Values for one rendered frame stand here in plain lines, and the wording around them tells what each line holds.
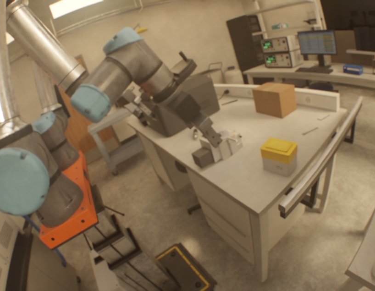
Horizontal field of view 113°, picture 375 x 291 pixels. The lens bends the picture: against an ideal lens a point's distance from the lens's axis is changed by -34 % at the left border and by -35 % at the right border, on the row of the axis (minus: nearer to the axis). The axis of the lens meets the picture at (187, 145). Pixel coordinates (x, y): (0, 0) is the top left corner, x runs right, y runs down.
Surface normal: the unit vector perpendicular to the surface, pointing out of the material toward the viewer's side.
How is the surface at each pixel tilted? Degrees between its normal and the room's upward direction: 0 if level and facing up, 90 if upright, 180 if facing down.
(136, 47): 90
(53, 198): 72
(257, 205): 0
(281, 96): 90
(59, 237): 90
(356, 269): 0
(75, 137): 90
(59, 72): 99
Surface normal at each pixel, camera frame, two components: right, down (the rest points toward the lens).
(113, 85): 0.76, 0.29
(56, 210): 0.54, -0.11
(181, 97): -0.57, -0.55
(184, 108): 0.45, 0.41
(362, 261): -0.30, -0.84
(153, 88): 0.01, 0.73
